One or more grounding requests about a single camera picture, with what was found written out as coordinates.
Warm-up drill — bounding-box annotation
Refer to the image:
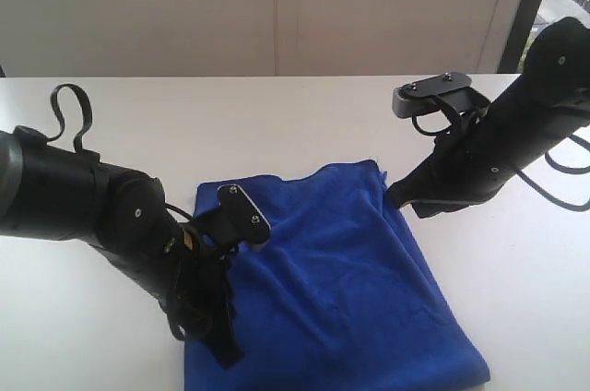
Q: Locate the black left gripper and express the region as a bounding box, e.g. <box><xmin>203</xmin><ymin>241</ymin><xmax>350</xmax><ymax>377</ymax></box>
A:
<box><xmin>100</xmin><ymin>206</ymin><xmax>244</xmax><ymax>369</ymax></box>

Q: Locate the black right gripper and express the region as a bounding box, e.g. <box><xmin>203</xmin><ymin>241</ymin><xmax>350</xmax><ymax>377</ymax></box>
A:
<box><xmin>389</xmin><ymin>109</ymin><xmax>585</xmax><ymax>219</ymax></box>

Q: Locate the blue microfibre towel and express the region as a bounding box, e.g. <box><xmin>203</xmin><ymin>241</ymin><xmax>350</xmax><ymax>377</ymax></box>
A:
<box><xmin>183</xmin><ymin>160</ymin><xmax>490</xmax><ymax>390</ymax></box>

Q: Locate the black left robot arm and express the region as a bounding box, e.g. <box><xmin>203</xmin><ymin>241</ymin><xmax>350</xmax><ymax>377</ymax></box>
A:
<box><xmin>1</xmin><ymin>130</ymin><xmax>244</xmax><ymax>369</ymax></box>

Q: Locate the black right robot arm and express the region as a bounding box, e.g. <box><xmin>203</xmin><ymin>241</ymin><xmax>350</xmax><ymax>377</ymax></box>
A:
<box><xmin>387</xmin><ymin>17</ymin><xmax>589</xmax><ymax>219</ymax></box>

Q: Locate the beige partition panel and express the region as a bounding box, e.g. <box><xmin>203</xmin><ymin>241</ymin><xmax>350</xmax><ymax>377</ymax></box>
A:
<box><xmin>1</xmin><ymin>0</ymin><xmax>520</xmax><ymax>77</ymax></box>

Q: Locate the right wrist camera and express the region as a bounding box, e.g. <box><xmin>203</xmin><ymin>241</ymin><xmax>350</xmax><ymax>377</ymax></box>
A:
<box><xmin>392</xmin><ymin>72</ymin><xmax>490</xmax><ymax>119</ymax></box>

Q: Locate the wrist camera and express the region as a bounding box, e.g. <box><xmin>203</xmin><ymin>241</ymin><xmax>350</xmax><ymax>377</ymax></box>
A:
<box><xmin>392</xmin><ymin>72</ymin><xmax>490</xmax><ymax>119</ymax></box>
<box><xmin>192</xmin><ymin>184</ymin><xmax>271</xmax><ymax>257</ymax></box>

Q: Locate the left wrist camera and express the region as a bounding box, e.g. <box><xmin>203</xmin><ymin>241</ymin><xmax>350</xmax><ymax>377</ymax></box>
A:
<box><xmin>192</xmin><ymin>184</ymin><xmax>271</xmax><ymax>257</ymax></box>

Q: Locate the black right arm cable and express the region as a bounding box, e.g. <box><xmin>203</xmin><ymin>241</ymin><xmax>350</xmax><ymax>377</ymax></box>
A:
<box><xmin>515</xmin><ymin>132</ymin><xmax>590</xmax><ymax>212</ymax></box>

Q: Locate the dark window frame post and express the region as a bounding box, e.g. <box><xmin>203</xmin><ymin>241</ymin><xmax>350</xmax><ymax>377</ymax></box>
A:
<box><xmin>496</xmin><ymin>0</ymin><xmax>542</xmax><ymax>74</ymax></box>

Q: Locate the black left velcro strap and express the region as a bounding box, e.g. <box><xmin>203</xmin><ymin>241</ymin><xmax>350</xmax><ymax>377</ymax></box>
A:
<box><xmin>48</xmin><ymin>83</ymin><xmax>93</xmax><ymax>155</ymax></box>

